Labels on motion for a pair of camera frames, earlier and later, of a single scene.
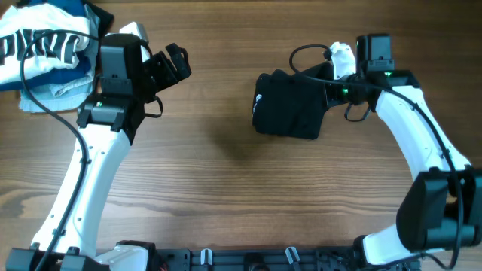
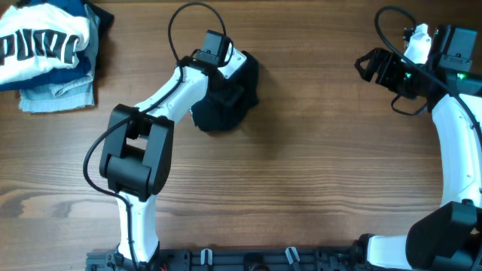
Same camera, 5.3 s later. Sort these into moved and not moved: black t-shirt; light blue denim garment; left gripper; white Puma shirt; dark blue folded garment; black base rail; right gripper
Moved: left gripper; right gripper; black t-shirt
Not moved: light blue denim garment; black base rail; dark blue folded garment; white Puma shirt
